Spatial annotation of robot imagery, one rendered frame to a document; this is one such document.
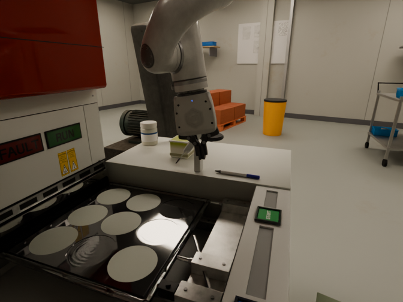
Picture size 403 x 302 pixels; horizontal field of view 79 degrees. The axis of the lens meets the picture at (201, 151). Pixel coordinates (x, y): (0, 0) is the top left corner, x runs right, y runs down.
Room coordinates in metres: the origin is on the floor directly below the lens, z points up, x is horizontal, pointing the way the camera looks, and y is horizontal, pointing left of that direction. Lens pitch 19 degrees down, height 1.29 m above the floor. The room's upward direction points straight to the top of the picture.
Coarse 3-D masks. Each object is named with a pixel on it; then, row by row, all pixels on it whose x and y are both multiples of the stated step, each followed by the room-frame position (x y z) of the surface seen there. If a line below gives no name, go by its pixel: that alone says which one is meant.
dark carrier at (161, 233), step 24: (144, 192) 0.71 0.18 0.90; (144, 216) 0.57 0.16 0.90; (168, 216) 0.57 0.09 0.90; (192, 216) 0.57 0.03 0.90; (24, 240) 0.48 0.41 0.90; (96, 240) 0.48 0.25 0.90; (120, 240) 0.48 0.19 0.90; (144, 240) 0.48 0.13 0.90; (168, 240) 0.48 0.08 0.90; (48, 264) 0.40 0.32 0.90; (72, 264) 0.40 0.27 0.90; (96, 264) 0.40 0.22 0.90; (120, 288) 0.34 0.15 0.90; (144, 288) 0.34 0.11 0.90
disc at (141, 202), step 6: (132, 198) 0.67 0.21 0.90; (138, 198) 0.67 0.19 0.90; (144, 198) 0.67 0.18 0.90; (150, 198) 0.67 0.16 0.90; (156, 198) 0.67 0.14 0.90; (126, 204) 0.63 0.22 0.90; (132, 204) 0.63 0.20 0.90; (138, 204) 0.63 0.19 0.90; (144, 204) 0.63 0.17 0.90; (150, 204) 0.63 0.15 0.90; (156, 204) 0.63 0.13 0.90; (138, 210) 0.60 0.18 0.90; (144, 210) 0.60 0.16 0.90
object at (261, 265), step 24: (264, 192) 0.60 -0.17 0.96; (288, 192) 0.60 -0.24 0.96; (288, 216) 0.48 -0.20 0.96; (240, 240) 0.40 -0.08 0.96; (264, 240) 0.41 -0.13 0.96; (288, 240) 0.40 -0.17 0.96; (240, 264) 0.34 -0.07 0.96; (264, 264) 0.34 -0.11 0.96; (288, 264) 0.34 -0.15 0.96; (240, 288) 0.29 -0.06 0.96; (264, 288) 0.29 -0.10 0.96; (288, 288) 0.29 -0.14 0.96
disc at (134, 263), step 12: (120, 252) 0.44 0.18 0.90; (132, 252) 0.44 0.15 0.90; (144, 252) 0.44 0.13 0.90; (108, 264) 0.40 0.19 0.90; (120, 264) 0.40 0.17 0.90; (132, 264) 0.40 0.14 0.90; (144, 264) 0.40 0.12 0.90; (156, 264) 0.40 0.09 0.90; (120, 276) 0.37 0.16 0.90; (132, 276) 0.37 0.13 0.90; (144, 276) 0.37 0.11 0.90
